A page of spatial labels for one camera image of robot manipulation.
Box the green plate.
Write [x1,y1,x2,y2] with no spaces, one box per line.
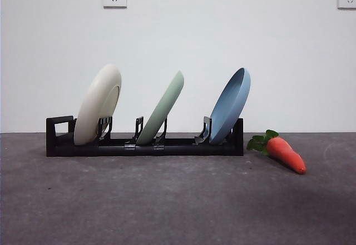
[135,71,185,146]

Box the orange carrot with green leaves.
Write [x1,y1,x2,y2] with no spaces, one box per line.
[246,129,307,175]

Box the black plate rack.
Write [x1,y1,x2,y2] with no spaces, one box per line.
[46,115,244,157]

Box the blue plate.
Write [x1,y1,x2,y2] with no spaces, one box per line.
[209,67,251,145]

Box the cream plate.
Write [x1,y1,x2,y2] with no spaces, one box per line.
[73,63,122,146]

